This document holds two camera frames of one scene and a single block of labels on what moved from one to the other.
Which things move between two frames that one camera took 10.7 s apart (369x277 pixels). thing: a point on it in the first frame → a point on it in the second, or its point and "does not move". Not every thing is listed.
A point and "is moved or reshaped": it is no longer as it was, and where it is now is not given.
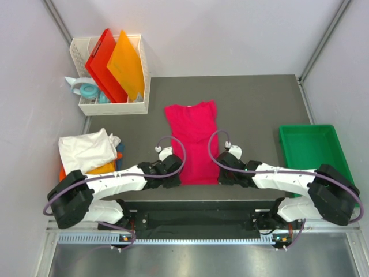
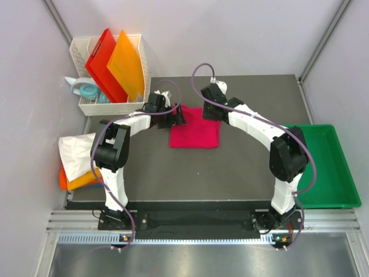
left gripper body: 172,181 → 167,119
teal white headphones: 87,88 does not move
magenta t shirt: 194,124 is moved or reshaped
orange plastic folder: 126,66 does not move
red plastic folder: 97,64 does not move
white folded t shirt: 86,151 does not move
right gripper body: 227,178 → 207,113
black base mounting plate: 204,217 does not move
